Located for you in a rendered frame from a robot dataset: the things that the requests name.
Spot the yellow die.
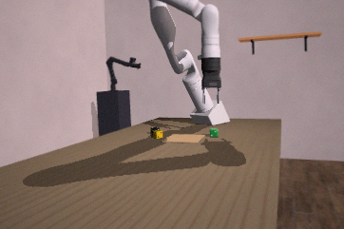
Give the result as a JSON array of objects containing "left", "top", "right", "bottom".
[{"left": 153, "top": 130, "right": 162, "bottom": 139}]

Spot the green die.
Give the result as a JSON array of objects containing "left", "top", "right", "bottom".
[{"left": 210, "top": 128, "right": 218, "bottom": 137}]

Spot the tan square mat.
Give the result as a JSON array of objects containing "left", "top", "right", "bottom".
[{"left": 162, "top": 134, "right": 205, "bottom": 143}]

